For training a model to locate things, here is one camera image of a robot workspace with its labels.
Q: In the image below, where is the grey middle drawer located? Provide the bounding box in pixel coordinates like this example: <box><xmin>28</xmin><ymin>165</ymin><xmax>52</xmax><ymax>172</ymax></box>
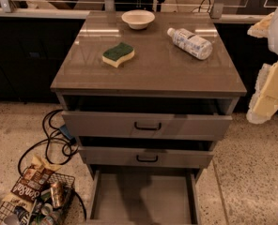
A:
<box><xmin>79</xmin><ymin>146</ymin><xmax>213</xmax><ymax>169</ymax></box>

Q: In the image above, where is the green and yellow sponge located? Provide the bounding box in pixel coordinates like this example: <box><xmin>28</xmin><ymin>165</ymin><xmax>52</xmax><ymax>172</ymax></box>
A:
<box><xmin>102</xmin><ymin>42</ymin><xmax>134</xmax><ymax>68</ymax></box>

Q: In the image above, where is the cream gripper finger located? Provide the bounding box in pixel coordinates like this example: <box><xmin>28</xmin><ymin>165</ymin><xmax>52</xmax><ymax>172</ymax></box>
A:
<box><xmin>247</xmin><ymin>12</ymin><xmax>274</xmax><ymax>38</ymax></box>
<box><xmin>246</xmin><ymin>61</ymin><xmax>278</xmax><ymax>124</ymax></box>

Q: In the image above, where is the blue power plug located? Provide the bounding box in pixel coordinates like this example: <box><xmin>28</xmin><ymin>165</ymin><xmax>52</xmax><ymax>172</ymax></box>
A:
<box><xmin>59</xmin><ymin>125</ymin><xmax>75</xmax><ymax>141</ymax></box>

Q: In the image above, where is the bronze drink can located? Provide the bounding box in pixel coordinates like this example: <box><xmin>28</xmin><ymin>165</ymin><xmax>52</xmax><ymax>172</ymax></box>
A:
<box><xmin>50</xmin><ymin>182</ymin><xmax>65</xmax><ymax>209</ymax></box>

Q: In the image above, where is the clear plastic water bottle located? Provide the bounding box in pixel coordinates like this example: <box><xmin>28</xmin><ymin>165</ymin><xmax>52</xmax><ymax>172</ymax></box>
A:
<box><xmin>167</xmin><ymin>28</ymin><xmax>213</xmax><ymax>60</ymax></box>

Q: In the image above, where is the grey bottom drawer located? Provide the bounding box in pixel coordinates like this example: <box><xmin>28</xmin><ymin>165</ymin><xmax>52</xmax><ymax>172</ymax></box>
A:
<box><xmin>86</xmin><ymin>167</ymin><xmax>201</xmax><ymax>225</ymax></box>

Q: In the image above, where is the grey drawer cabinet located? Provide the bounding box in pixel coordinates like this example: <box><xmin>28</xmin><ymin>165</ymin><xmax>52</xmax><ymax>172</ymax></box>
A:
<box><xmin>50</xmin><ymin>10</ymin><xmax>248</xmax><ymax>180</ymax></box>

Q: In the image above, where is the white ceramic bowl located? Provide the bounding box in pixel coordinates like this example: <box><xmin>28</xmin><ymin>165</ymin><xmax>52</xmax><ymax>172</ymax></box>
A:
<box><xmin>121</xmin><ymin>10</ymin><xmax>155</xmax><ymax>30</ymax></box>

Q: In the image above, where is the grey drawer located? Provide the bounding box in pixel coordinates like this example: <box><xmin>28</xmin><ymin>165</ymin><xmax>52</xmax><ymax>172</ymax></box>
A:
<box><xmin>79</xmin><ymin>146</ymin><xmax>213</xmax><ymax>169</ymax></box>
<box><xmin>62</xmin><ymin>111</ymin><xmax>232</xmax><ymax>141</ymax></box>
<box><xmin>86</xmin><ymin>167</ymin><xmax>201</xmax><ymax>225</ymax></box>

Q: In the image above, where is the grey top drawer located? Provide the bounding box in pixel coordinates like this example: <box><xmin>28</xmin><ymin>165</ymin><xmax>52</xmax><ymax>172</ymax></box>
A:
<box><xmin>62</xmin><ymin>111</ymin><xmax>232</xmax><ymax>141</ymax></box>

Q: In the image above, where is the black wire basket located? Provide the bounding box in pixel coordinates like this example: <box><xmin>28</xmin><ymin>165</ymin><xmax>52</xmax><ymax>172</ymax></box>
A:
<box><xmin>0</xmin><ymin>173</ymin><xmax>74</xmax><ymax>225</ymax></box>

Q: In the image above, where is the brown snack bag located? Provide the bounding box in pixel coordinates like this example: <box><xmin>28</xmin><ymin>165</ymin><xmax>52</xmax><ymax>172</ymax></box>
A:
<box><xmin>3</xmin><ymin>155</ymin><xmax>61</xmax><ymax>212</ymax></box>

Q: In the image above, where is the silver can top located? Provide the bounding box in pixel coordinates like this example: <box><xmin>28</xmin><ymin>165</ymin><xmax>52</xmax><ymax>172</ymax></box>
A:
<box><xmin>40</xmin><ymin>203</ymin><xmax>53</xmax><ymax>216</ymax></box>

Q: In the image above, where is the black floor cable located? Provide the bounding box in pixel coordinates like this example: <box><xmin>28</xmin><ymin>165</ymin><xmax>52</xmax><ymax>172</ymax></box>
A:
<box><xmin>17</xmin><ymin>109</ymin><xmax>88</xmax><ymax>220</ymax></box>

